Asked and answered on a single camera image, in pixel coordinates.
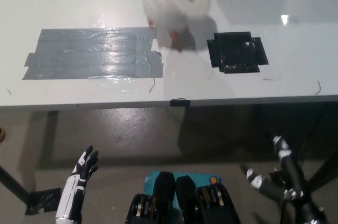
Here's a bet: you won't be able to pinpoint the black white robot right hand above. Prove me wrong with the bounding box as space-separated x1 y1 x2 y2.
239 131 330 224

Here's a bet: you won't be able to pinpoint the person's bare hand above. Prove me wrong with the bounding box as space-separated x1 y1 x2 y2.
146 17 198 52

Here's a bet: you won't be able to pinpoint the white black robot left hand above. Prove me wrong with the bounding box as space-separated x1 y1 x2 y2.
54 145 99 220

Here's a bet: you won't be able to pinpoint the black teal robot torso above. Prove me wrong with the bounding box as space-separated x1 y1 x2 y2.
126 171 240 224

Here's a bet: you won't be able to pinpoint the black floor tape patch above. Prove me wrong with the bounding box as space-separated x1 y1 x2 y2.
25 187 63 216
268 170 287 185

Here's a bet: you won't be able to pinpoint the black tape square patch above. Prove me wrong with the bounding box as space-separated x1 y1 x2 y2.
206 31 269 74

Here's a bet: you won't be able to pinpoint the grey upright table leg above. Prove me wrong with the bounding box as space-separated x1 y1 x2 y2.
46 110 59 157

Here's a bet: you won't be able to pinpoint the small black tape strip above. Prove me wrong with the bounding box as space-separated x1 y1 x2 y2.
170 98 191 107

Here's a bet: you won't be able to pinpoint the black floor cable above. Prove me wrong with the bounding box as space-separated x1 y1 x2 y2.
278 199 289 224

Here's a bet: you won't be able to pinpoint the grey duct tape patch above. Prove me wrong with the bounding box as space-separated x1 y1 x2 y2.
22 27 164 80

